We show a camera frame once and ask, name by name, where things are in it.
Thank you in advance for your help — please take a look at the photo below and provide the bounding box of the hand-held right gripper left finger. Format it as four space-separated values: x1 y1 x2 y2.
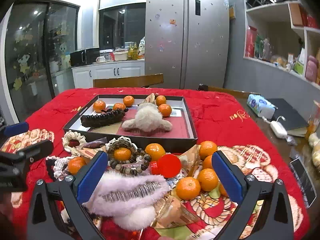
26 151 108 240

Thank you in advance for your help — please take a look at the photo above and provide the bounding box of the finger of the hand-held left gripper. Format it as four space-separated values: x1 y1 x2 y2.
10 139 54 164
0 122 29 138

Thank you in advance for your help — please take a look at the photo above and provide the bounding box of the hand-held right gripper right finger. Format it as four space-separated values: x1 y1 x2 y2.
212 151 294 240

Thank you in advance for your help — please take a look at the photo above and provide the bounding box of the purple fluffy hair clip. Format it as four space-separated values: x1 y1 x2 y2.
82 172 170 217

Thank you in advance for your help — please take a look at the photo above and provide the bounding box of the black shallow box container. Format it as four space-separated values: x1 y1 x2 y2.
62 94 198 153

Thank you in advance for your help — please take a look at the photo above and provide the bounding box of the white fluffy hair clip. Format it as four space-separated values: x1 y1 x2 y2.
122 102 173 132

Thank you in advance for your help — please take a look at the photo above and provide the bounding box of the cream lace scrunchie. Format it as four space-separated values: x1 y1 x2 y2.
62 131 87 153

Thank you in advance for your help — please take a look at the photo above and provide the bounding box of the brown fuzzy hair clip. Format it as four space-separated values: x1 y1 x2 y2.
80 109 129 128

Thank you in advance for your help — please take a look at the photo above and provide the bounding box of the red printed blanket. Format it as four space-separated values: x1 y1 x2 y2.
11 87 310 240

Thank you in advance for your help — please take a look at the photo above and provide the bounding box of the white pom-pom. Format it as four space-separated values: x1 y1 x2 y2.
112 207 157 232

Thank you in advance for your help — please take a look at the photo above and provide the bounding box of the red round lid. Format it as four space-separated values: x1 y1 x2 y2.
150 154 182 179

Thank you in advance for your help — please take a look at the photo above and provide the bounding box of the white charger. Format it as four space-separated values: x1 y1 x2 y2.
270 121 288 138

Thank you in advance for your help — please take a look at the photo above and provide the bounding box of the black smartphone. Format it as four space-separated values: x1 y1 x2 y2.
290 158 317 207

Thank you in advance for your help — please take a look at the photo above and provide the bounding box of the sliding glass door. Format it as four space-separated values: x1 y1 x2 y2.
5 1 80 120

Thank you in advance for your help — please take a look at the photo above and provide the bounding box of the blue wet wipes pack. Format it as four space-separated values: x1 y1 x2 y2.
247 94 278 119

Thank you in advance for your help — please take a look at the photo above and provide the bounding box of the black notebook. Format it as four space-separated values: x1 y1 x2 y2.
265 98 309 137

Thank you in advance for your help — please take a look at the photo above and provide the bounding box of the wooden chair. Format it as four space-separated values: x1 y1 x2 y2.
93 74 164 88
197 84 250 99

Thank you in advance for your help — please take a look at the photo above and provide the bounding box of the black microwave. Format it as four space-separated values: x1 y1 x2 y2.
70 48 100 67

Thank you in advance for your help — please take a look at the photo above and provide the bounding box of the orange juice bottle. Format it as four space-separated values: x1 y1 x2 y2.
305 100 320 140

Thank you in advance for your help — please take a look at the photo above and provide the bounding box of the white kitchen cabinet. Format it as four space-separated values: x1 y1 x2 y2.
72 60 145 88

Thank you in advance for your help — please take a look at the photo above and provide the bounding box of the wooden chair back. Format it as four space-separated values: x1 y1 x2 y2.
93 74 164 88

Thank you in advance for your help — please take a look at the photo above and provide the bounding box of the white plastic basin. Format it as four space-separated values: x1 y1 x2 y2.
114 51 128 62

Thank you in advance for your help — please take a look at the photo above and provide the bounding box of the silver double-door fridge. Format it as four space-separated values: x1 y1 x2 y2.
144 0 230 89

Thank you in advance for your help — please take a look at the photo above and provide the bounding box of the red box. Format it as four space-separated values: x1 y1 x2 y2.
245 26 258 58

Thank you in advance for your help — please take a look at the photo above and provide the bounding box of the wooden bead bracelet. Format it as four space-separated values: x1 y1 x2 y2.
107 140 152 177

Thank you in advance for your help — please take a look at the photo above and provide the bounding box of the white wall shelf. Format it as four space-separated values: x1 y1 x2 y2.
241 0 320 88

